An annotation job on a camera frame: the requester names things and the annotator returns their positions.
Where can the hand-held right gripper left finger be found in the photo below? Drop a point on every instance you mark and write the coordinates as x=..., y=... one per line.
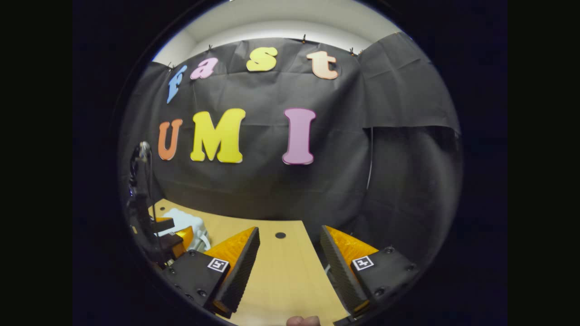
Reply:
x=242, y=271

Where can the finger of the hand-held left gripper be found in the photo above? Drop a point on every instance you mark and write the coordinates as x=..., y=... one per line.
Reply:
x=174, y=242
x=164, y=225

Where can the small light blue suitcase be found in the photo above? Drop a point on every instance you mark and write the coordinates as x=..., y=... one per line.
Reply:
x=188, y=222

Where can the black round table grommet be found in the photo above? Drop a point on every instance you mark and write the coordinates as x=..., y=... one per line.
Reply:
x=280, y=235

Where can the black backdrop cloth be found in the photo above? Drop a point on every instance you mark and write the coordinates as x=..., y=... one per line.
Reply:
x=281, y=190

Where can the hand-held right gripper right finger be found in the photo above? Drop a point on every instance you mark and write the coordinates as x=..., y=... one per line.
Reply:
x=339, y=271

